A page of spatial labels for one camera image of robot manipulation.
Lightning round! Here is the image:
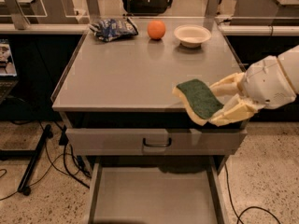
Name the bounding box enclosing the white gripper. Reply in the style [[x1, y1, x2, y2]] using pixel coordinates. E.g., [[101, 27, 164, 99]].
[[208, 54, 297, 126]]

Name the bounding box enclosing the green and yellow sponge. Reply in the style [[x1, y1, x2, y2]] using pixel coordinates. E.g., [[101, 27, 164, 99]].
[[172, 79, 223, 126]]

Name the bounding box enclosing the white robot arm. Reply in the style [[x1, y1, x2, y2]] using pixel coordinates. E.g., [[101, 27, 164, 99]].
[[208, 46, 299, 126]]

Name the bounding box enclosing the open grey middle drawer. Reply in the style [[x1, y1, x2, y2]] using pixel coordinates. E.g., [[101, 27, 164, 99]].
[[83, 156, 229, 224]]

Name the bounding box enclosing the grey drawer cabinet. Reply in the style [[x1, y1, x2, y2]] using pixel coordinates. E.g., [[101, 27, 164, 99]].
[[50, 16, 263, 224]]

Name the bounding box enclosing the grey upper drawer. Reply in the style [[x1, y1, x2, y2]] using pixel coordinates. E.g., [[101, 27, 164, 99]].
[[66, 128, 247, 156]]

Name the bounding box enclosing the white bowl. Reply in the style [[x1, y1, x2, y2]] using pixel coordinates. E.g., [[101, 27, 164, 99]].
[[174, 25, 211, 49]]

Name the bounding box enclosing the orange fruit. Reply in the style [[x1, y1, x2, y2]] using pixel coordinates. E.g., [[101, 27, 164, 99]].
[[147, 20, 166, 40]]

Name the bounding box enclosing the blue chip bag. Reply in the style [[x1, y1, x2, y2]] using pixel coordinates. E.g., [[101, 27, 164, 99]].
[[89, 18, 138, 42]]

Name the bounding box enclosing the laptop computer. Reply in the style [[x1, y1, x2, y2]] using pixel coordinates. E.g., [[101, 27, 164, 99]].
[[0, 38, 18, 104]]

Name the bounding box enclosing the black stand leg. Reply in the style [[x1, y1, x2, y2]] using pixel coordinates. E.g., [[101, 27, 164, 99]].
[[18, 124, 53, 196]]

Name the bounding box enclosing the black drawer handle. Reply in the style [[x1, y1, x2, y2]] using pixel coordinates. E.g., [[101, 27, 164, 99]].
[[142, 138, 172, 147]]

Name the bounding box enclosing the grey metal post right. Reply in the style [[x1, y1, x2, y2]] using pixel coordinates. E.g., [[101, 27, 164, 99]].
[[203, 0, 220, 31]]

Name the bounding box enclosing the grey metal post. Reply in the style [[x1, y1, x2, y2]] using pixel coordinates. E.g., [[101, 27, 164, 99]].
[[86, 0, 100, 22], [4, 0, 29, 30], [203, 0, 220, 31]]

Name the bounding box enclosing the black floor cable right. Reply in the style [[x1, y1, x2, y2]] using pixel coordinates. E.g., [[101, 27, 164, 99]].
[[223, 163, 282, 224]]

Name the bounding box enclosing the black floor cable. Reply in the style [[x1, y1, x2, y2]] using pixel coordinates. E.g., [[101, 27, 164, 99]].
[[223, 163, 282, 224], [0, 119, 93, 202]]

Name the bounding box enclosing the black floor cable left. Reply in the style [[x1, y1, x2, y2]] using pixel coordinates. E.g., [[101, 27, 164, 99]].
[[0, 119, 93, 202]]

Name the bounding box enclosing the grey metal post far left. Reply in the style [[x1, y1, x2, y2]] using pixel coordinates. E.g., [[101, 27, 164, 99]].
[[4, 0, 29, 30]]

